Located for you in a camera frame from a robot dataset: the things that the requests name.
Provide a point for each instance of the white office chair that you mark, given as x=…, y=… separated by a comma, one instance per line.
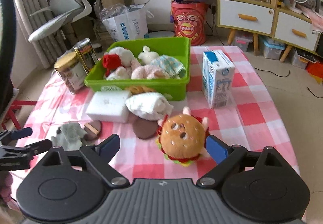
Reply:
x=64, y=11

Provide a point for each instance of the brown small block toy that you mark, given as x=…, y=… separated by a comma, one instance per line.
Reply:
x=93, y=130

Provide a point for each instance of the green plastic bin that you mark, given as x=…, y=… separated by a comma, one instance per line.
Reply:
x=172, y=89

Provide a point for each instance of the blue lid storage box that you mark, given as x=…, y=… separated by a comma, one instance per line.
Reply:
x=271, y=49

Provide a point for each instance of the white plush with red cheeks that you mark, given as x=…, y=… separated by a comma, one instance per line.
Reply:
x=118, y=64

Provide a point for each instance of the clear plastic storage box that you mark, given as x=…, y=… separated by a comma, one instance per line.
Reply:
x=243, y=40

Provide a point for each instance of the pink plush toy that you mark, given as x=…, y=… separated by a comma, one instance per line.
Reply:
x=148, y=71

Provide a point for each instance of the blue white milk carton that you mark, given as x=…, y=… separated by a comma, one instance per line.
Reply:
x=217, y=78

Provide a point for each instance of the gloved left hand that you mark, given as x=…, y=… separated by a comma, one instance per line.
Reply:
x=6, y=186

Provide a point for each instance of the white bathroom scale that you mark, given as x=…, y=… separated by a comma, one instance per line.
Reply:
x=161, y=34

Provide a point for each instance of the grey-green plush towel toy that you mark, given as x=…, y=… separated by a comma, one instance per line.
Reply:
x=69, y=136

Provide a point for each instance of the cookie jar with gold lid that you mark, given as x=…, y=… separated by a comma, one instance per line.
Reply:
x=71, y=71

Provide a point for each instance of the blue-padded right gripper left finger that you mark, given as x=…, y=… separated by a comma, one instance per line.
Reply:
x=97, y=160

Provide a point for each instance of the red white checkered tablecloth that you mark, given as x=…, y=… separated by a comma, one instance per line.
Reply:
x=250, y=120

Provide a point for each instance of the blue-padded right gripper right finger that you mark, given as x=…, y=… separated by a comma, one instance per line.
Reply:
x=227, y=158

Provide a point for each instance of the white paper sack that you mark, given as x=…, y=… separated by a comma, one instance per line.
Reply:
x=126, y=22

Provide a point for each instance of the red stool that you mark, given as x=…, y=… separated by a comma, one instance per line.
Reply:
x=10, y=113

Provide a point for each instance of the white foam block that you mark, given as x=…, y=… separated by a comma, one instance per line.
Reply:
x=109, y=106

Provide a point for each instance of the rabbit doll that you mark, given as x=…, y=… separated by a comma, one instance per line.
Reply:
x=170, y=66

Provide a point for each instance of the wooden cabinet with drawers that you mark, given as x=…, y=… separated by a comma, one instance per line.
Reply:
x=271, y=18

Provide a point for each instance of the white folded cloth bundle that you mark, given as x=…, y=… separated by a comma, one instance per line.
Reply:
x=150, y=106

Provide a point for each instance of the red snack barrel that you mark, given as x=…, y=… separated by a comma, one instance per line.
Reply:
x=189, y=18

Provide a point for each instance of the hamburger plush toy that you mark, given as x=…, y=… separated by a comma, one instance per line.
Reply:
x=182, y=138

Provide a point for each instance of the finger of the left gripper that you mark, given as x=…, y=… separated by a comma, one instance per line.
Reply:
x=39, y=147
x=19, y=134

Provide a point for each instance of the dark tin can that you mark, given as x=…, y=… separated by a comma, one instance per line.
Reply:
x=86, y=54

